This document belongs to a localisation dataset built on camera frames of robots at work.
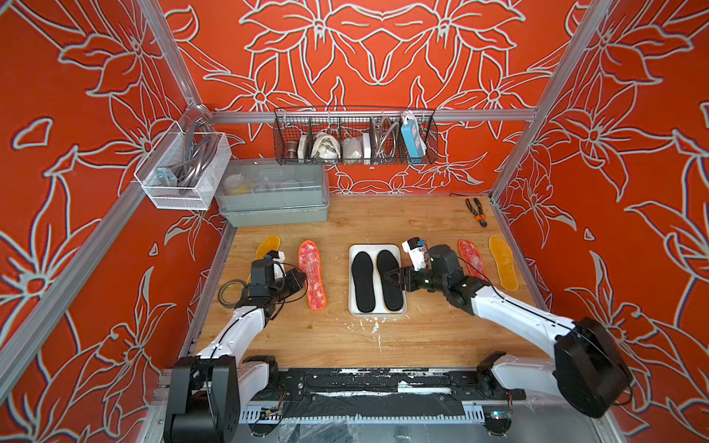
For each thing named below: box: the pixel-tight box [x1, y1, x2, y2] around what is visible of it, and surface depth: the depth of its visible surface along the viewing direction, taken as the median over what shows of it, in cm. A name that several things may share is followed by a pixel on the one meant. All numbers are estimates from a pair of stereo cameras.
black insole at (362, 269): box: [351, 251, 376, 313], surface depth 92 cm
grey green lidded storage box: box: [215, 157, 330, 227], surface depth 102 cm
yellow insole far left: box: [254, 235, 281, 261], surface depth 106 cm
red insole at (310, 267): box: [298, 239, 327, 312], surface depth 89 cm
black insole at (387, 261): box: [376, 249, 404, 312], surface depth 90 cm
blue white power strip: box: [399, 110, 427, 165], surface depth 89 cm
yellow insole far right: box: [488, 235, 519, 292], surface depth 100 cm
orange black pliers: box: [465, 197, 488, 228], surface depth 116 cm
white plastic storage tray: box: [348, 243, 408, 318], surface depth 91 cm
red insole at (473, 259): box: [457, 239, 490, 283], surface depth 100 cm
